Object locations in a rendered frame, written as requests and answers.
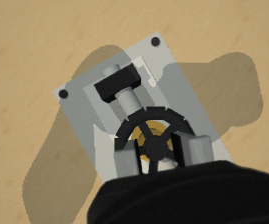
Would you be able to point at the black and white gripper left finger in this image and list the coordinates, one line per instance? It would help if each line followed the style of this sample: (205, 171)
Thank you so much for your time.
(127, 161)

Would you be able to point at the white mounting plate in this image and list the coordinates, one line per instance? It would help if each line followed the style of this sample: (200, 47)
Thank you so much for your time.
(172, 83)

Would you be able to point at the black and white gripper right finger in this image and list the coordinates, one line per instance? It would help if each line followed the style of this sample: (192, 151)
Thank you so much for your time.
(191, 150)

